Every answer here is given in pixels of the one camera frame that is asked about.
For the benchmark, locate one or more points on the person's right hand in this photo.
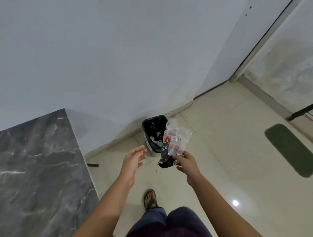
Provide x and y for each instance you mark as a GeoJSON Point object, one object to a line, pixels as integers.
{"type": "Point", "coordinates": [189, 168]}

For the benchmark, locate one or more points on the person's foot in sandal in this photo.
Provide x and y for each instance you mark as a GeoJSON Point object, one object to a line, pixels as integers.
{"type": "Point", "coordinates": [150, 200]}

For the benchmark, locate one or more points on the person's blue trousers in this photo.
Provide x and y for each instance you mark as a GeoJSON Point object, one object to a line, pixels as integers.
{"type": "Point", "coordinates": [181, 219]}

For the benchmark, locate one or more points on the green floor mat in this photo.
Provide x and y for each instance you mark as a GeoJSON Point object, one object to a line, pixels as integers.
{"type": "Point", "coordinates": [291, 149]}

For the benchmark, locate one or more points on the trash bin with black liner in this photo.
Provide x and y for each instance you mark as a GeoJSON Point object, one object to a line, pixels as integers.
{"type": "Point", "coordinates": [152, 127]}

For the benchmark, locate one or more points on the Dove tissue plastic packet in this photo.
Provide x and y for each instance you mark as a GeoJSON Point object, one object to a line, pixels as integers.
{"type": "Point", "coordinates": [166, 156]}

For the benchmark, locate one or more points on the person's left hand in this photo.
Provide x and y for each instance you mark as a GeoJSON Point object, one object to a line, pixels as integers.
{"type": "Point", "coordinates": [130, 166]}

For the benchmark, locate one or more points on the black metal bar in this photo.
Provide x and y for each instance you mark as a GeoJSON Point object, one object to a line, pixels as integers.
{"type": "Point", "coordinates": [299, 112]}

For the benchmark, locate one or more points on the white door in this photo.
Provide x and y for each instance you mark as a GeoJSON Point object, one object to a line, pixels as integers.
{"type": "Point", "coordinates": [288, 61]}

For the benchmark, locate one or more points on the black table foot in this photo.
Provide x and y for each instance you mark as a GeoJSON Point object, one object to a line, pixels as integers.
{"type": "Point", "coordinates": [93, 165]}

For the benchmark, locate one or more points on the person's left forearm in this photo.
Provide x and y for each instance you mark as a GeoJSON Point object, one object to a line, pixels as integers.
{"type": "Point", "coordinates": [105, 210]}

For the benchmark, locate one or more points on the person's right forearm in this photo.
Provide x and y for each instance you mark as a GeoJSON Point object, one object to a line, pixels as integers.
{"type": "Point", "coordinates": [220, 212]}

